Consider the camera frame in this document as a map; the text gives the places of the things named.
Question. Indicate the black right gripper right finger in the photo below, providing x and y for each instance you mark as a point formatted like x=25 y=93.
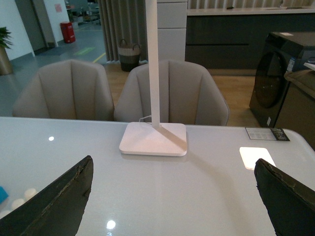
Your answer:
x=289 y=203

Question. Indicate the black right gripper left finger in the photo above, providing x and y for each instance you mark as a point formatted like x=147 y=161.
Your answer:
x=57 y=210

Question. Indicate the blue toy block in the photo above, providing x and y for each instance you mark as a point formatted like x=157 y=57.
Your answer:
x=3 y=195

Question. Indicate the black white label card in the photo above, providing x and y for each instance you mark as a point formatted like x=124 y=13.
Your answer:
x=270 y=134

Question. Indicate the brown covered furniture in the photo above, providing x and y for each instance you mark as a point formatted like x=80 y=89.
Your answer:
x=298 y=109

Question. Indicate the white desk lamp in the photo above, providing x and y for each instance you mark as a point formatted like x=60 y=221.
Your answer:
x=155 y=138

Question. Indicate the beige chair left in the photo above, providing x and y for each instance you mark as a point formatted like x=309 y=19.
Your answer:
x=69 y=89

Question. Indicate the beige chair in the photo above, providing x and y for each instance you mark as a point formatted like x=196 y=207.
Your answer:
x=69 y=89
x=187 y=94

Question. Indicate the beige chair right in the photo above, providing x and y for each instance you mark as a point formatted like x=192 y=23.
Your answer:
x=187 y=94

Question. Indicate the black washing machine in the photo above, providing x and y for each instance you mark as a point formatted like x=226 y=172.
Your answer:
x=283 y=52

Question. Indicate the potted green plant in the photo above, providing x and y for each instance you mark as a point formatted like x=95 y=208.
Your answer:
x=5 y=43

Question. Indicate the woven laundry basket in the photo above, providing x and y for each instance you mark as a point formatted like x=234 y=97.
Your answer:
x=129 y=55

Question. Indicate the red cabinet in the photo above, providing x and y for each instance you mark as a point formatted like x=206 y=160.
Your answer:
x=67 y=32

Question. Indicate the dark kitchen counter cabinet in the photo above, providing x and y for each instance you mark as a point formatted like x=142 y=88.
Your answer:
x=234 y=39

